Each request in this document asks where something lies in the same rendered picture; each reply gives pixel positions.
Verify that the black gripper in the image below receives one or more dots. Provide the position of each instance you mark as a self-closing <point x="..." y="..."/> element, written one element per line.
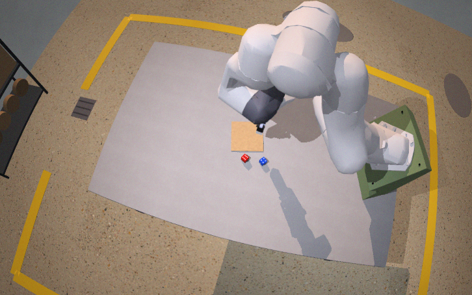
<point x="260" y="128"/>

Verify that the blue die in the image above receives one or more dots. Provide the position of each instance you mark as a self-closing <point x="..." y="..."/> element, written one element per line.
<point x="263" y="161"/>

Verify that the tan flat mat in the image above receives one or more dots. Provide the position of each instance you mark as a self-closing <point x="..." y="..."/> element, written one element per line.
<point x="245" y="138"/>

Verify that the red die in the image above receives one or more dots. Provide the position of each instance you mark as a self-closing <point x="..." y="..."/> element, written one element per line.
<point x="244" y="158"/>

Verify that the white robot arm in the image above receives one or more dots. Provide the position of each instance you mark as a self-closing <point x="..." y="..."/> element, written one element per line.
<point x="302" y="65"/>

